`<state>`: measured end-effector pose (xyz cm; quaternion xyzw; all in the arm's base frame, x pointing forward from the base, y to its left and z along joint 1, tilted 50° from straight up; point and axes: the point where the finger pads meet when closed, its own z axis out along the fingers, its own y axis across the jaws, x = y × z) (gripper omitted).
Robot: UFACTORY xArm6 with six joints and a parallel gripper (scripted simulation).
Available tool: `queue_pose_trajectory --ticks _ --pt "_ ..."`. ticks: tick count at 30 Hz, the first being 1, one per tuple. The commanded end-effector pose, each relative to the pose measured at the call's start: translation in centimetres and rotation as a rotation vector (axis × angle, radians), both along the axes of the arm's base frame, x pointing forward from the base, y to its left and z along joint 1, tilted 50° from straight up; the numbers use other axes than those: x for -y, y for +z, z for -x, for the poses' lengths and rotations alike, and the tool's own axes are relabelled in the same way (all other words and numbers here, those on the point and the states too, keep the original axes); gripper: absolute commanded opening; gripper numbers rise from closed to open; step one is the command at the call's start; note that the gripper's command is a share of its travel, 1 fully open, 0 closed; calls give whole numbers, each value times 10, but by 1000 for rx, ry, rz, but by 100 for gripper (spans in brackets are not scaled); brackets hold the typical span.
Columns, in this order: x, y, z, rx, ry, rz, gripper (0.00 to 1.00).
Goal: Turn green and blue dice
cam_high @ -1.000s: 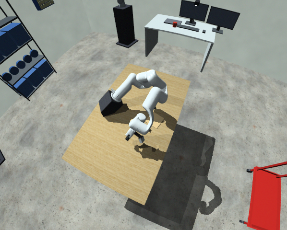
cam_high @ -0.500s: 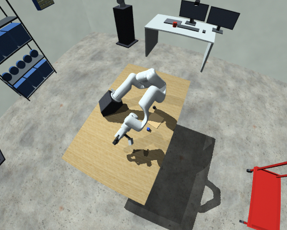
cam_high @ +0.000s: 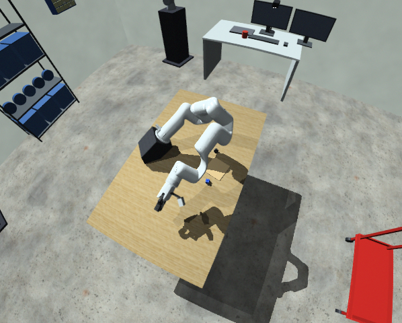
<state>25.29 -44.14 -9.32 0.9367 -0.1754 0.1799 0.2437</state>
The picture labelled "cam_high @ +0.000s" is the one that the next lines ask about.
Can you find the brown mat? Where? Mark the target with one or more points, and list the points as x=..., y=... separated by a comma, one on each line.
x=217, y=168

